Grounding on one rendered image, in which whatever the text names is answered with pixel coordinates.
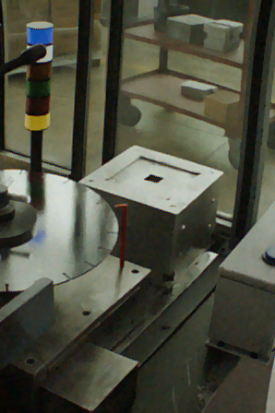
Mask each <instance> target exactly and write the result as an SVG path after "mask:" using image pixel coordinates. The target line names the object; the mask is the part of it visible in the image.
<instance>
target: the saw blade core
mask: <svg viewBox="0 0 275 413"><path fill-rule="evenodd" d="M45 174H46V173H43V172H37V171H23V172H22V173H21V174H20V171H0V184H4V182H5V181H6V180H7V179H8V178H9V177H10V176H11V177H13V178H14V182H12V183H11V184H10V186H9V187H8V188H9V192H10V193H15V194H20V195H28V196H29V197H30V202H29V203H28V204H29V205H31V206H32V207H33V208H34V210H35V211H36V213H37V217H38V224H37V228H36V230H35V231H34V232H33V233H32V234H31V235H29V236H28V237H27V238H25V239H23V240H21V241H18V242H8V243H0V293H3V292H6V285H8V293H13V292H20V291H25V289H27V288H28V287H29V286H31V285H32V284H33V283H35V282H36V281H37V280H38V279H40V278H41V277H48V278H50V279H52V280H53V281H54V286H56V285H59V284H64V283H66V282H68V281H70V279H74V278H77V277H80V276H82V275H84V274H86V273H87V272H89V271H90V270H92V269H94V267H96V266H98V265H99V264H100V263H101V262H102V261H103V260H104V259H105V258H106V257H107V256H108V255H109V253H110V251H111V250H112V249H113V248H114V246H115V243H116V240H117V236H118V228H117V222H116V217H115V215H114V212H113V211H112V209H111V208H110V206H109V205H108V204H107V203H105V201H104V200H103V199H102V198H101V197H100V196H99V197H95V198H91V199H90V196H94V195H97V194H96V193H94V192H93V190H92V191H91V189H89V188H88V187H87V186H85V185H83V184H81V183H77V182H75V181H72V180H69V179H67V178H66V179H64V178H61V177H59V176H55V175H52V174H46V175H45ZM44 176H45V177H44ZM43 177H44V178H43ZM63 183H66V184H63ZM83 193H84V194H83ZM97 204H98V205H97ZM106 233H109V234H106ZM100 248H101V249H100ZM85 263H88V264H85ZM63 274H66V276H65V275H63ZM68 277H69V278H70V279H69V278H68Z"/></svg>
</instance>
